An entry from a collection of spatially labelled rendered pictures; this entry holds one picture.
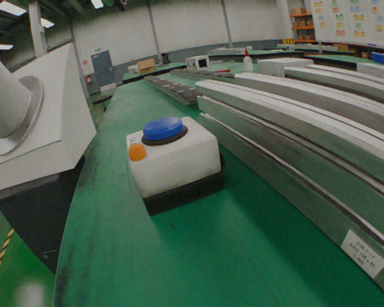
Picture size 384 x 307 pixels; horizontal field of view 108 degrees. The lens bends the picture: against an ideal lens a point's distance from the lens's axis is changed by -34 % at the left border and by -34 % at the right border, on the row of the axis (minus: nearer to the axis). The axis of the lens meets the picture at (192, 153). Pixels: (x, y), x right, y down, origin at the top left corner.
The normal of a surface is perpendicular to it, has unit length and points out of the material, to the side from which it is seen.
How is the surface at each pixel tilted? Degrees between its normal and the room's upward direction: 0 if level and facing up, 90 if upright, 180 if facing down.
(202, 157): 90
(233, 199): 0
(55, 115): 45
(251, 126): 90
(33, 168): 90
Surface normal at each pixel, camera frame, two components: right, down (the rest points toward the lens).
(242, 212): -0.18, -0.87
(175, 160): 0.33, 0.39
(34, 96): 0.00, -0.31
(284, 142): -0.93, 0.30
